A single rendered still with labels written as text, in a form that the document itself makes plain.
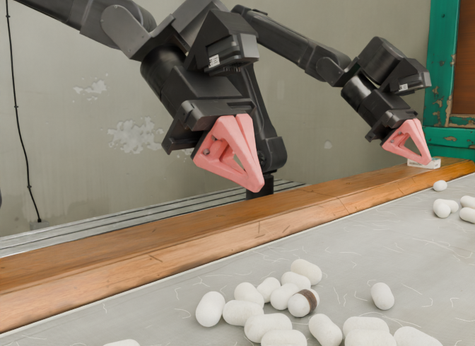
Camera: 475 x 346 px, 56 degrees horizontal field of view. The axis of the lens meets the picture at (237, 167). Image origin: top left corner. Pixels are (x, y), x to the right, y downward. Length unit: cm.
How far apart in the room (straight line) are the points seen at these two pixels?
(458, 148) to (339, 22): 122
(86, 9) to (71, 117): 195
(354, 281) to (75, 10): 42
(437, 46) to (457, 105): 16
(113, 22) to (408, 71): 50
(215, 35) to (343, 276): 28
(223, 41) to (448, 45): 89
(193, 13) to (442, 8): 87
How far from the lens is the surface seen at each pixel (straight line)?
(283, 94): 250
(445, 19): 129
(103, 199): 261
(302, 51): 90
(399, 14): 218
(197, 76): 49
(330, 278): 49
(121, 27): 52
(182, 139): 48
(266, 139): 95
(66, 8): 56
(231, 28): 45
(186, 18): 53
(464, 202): 82
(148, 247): 50
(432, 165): 105
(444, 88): 127
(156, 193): 280
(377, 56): 85
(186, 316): 41
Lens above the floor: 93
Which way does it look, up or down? 10 degrees down
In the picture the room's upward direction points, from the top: straight up
